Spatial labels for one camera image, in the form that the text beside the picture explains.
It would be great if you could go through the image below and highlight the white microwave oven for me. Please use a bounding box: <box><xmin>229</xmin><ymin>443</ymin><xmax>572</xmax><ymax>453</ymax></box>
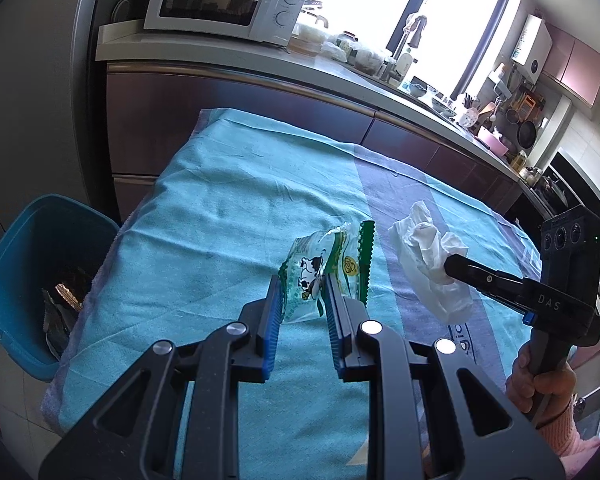
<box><xmin>142</xmin><ymin>0</ymin><xmax>313</xmax><ymax>45</ymax></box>

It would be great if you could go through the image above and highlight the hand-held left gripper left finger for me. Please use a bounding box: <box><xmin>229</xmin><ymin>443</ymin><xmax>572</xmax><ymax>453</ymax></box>
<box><xmin>39</xmin><ymin>275</ymin><xmax>285</xmax><ymax>480</ymax></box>

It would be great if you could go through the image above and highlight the pink pot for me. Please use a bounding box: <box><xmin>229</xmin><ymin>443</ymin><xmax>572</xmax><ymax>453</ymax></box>
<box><xmin>477</xmin><ymin>127</ymin><xmax>513</xmax><ymax>156</ymax></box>

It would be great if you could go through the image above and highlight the rack of hanging utensils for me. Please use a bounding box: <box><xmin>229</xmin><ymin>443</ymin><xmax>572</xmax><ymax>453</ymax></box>
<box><xmin>487</xmin><ymin>60</ymin><xmax>551</xmax><ymax>128</ymax></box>

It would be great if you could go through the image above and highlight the crumpled dark foil wrapper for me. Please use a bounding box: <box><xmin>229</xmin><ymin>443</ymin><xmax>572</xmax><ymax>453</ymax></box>
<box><xmin>42</xmin><ymin>267</ymin><xmax>88</xmax><ymax>361</ymax></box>

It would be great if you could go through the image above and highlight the person's right hand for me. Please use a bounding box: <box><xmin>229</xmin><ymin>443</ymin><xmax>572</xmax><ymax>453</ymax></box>
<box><xmin>505</xmin><ymin>345</ymin><xmax>578</xmax><ymax>428</ymax></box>

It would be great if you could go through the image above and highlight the kitchen window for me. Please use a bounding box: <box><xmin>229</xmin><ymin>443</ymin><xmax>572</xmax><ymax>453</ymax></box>
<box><xmin>300</xmin><ymin>0</ymin><xmax>523</xmax><ymax>101</ymax></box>

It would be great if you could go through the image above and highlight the row of food containers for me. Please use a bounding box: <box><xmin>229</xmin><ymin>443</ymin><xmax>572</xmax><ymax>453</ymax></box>
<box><xmin>287</xmin><ymin>10</ymin><xmax>398</xmax><ymax>78</ymax></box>

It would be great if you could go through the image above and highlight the kitchen faucet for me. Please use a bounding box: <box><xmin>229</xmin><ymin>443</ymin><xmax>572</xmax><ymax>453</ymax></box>
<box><xmin>390</xmin><ymin>14</ymin><xmax>428</xmax><ymax>83</ymax></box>

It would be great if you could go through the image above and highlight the brown kitchen counter cabinet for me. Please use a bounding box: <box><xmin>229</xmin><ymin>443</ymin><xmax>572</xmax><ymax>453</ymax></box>
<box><xmin>96</xmin><ymin>35</ymin><xmax>538</xmax><ymax>226</ymax></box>

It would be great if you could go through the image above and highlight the white plastic tray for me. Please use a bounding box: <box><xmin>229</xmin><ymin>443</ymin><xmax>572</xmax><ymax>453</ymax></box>
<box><xmin>97</xmin><ymin>0</ymin><xmax>148</xmax><ymax>43</ymax></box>

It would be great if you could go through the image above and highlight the white utensil holder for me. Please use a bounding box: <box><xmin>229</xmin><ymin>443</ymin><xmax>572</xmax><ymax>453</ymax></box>
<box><xmin>455</xmin><ymin>92</ymin><xmax>481</xmax><ymax>128</ymax></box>

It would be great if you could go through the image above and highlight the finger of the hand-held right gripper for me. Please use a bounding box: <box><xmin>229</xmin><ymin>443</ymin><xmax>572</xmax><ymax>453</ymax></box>
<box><xmin>444</xmin><ymin>254</ymin><xmax>533</xmax><ymax>313</ymax></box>

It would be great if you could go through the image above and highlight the blue patterned bowl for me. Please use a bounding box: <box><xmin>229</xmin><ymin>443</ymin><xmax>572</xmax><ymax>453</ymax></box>
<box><xmin>405</xmin><ymin>76</ymin><xmax>438</xmax><ymax>100</ymax></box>

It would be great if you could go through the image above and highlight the white tissue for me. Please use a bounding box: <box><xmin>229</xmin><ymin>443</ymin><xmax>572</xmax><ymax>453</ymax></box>
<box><xmin>387</xmin><ymin>201</ymin><xmax>476</xmax><ymax>326</ymax></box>

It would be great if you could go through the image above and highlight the teal cloth with grey stripe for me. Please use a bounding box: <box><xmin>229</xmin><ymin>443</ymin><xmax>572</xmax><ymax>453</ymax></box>
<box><xmin>40</xmin><ymin>107</ymin><xmax>543</xmax><ymax>480</ymax></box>

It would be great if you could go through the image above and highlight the black frying pan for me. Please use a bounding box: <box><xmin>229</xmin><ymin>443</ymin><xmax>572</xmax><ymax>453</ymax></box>
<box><xmin>516</xmin><ymin>120</ymin><xmax>538</xmax><ymax>150</ymax></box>

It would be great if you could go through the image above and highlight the blue plastic trash bin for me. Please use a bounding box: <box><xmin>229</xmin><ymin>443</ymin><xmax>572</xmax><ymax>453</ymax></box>
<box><xmin>0</xmin><ymin>195</ymin><xmax>121</xmax><ymax>383</ymax></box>

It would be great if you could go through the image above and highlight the white water heater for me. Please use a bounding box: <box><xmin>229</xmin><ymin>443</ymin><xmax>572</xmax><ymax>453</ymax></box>
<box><xmin>511</xmin><ymin>14</ymin><xmax>553</xmax><ymax>81</ymax></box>

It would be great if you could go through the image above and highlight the black kitchen appliance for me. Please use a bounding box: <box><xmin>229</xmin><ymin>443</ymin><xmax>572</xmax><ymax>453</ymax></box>
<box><xmin>547</xmin><ymin>149</ymin><xmax>600</xmax><ymax>261</ymax></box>

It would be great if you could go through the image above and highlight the pink wall cabinet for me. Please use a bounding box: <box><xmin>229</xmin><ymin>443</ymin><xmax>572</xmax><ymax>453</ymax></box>
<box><xmin>540</xmin><ymin>22</ymin><xmax>600</xmax><ymax>108</ymax></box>

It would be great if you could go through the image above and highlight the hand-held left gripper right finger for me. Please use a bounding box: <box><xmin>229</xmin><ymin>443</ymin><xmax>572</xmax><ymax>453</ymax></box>
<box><xmin>325</xmin><ymin>274</ymin><xmax>566</xmax><ymax>480</ymax></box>

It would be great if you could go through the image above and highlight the person's right forearm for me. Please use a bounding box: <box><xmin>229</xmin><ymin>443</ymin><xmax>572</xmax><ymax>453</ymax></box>
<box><xmin>535</xmin><ymin>395</ymin><xmax>600</xmax><ymax>480</ymax></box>

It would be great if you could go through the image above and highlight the green white snack wrapper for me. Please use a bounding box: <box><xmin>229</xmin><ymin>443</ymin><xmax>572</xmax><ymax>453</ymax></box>
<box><xmin>278</xmin><ymin>220</ymin><xmax>376</xmax><ymax>323</ymax></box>

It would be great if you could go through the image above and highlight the silver refrigerator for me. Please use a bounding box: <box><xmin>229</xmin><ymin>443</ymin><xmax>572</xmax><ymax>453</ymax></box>
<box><xmin>0</xmin><ymin>0</ymin><xmax>112</xmax><ymax>266</ymax></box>

